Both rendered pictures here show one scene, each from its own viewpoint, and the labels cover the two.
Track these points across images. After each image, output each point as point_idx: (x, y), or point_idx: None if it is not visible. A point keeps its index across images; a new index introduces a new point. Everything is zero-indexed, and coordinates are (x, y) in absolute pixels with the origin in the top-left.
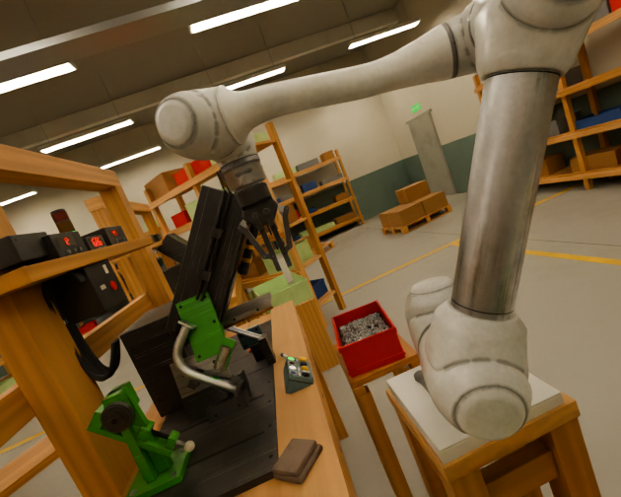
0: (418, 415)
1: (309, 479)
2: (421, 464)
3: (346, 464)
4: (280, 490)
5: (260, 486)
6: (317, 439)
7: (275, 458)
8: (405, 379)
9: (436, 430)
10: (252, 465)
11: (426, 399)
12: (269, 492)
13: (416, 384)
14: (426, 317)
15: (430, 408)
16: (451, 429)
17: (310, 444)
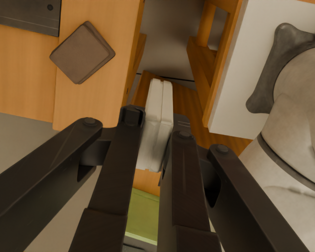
0: (228, 85)
1: (88, 82)
2: (220, 8)
3: (143, 9)
4: (56, 70)
5: (34, 32)
6: (115, 31)
7: (56, 16)
8: (270, 14)
9: (225, 113)
10: (24, 4)
11: (253, 71)
12: (44, 49)
13: (270, 37)
14: (313, 165)
15: (245, 86)
16: (236, 122)
17: (102, 58)
